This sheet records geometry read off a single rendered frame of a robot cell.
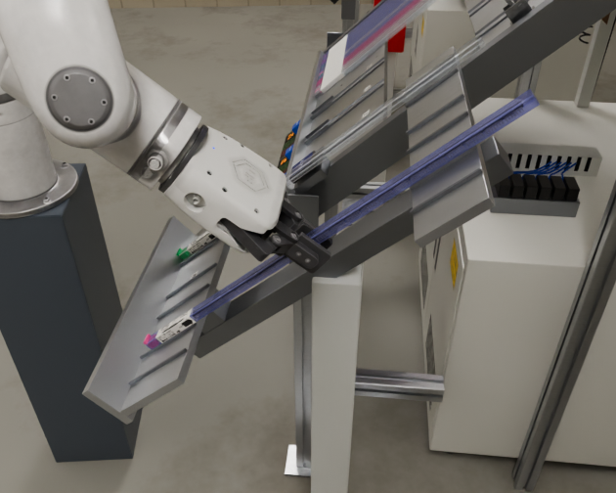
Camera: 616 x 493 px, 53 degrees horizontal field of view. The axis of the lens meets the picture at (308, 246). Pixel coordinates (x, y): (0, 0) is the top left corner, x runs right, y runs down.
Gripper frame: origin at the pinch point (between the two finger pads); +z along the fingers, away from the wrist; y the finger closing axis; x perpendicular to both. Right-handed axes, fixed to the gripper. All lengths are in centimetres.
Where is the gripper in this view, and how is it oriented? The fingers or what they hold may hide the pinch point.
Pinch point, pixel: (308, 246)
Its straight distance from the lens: 63.0
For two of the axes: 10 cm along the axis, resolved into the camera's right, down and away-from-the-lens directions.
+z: 7.7, 5.5, 3.2
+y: 1.0, -6.0, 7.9
